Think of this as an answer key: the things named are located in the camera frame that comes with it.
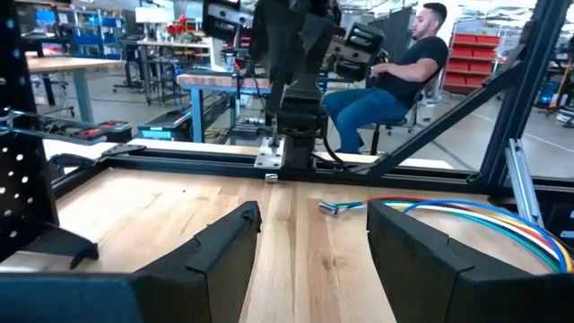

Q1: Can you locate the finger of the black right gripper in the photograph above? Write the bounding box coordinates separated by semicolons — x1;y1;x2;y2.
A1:
248;0;300;87
300;12;338;69

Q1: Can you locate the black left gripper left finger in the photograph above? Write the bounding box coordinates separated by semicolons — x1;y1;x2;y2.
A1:
0;201;263;323

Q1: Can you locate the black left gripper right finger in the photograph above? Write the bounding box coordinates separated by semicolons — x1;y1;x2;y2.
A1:
367;201;574;323

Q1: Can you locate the dark partition screen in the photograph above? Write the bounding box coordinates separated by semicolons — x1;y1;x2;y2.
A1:
367;6;419;53

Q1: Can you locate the person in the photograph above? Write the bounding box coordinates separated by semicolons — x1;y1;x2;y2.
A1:
322;2;450;155

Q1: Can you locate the black office chair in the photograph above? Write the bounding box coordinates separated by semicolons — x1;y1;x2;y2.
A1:
370;74;434;156

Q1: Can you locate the cluttered wooden workbench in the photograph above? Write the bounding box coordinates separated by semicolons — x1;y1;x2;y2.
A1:
134;38;213;107

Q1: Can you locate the red storage bin rack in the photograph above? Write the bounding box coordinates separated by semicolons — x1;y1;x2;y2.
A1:
441;31;502;96

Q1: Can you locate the silver aluminium extrusion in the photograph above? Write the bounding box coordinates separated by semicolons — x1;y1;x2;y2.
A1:
504;137;546;228

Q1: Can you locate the black metal pegboard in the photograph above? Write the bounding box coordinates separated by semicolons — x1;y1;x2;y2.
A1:
0;0;100;270

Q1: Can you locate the computer case with lights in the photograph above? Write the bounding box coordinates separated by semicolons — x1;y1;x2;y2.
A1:
136;109;195;142

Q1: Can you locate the black equipment case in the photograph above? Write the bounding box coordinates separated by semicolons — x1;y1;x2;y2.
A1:
99;119;135;144

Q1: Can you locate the shelving with blue bins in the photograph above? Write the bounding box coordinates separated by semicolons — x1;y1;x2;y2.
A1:
26;0;129;59

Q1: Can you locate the wooden table with grey legs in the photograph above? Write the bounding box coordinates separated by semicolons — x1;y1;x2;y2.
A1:
26;56;126;125

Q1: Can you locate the multicolour wire harness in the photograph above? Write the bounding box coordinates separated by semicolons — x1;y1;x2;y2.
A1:
318;196;574;274

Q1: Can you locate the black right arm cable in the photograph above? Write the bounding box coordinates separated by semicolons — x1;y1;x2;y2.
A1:
321;129;349;166

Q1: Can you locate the black aluminium frame rail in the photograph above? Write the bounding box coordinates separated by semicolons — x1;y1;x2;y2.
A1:
42;137;455;171

